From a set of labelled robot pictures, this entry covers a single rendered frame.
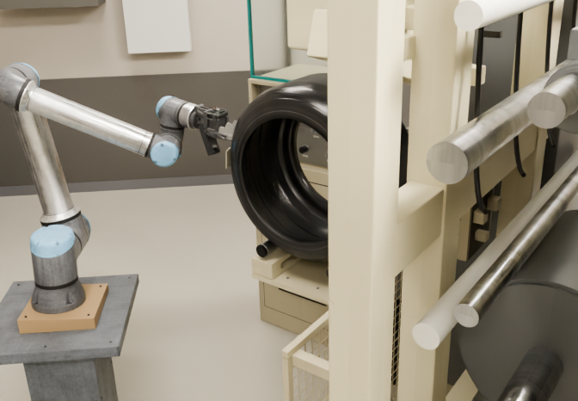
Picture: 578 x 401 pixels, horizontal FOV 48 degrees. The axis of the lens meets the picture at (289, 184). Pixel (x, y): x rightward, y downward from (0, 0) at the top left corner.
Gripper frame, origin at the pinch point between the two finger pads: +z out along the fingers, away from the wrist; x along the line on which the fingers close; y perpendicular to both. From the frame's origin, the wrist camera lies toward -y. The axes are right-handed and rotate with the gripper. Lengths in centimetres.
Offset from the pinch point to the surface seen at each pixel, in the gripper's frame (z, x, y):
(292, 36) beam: 44, -37, 49
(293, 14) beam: 44, -37, 54
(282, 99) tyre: 24.3, -11.1, 23.0
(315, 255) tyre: 41.3, -11.6, -23.3
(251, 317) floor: -36, 60, -129
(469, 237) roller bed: 78, 19, -15
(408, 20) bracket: 69, -29, 56
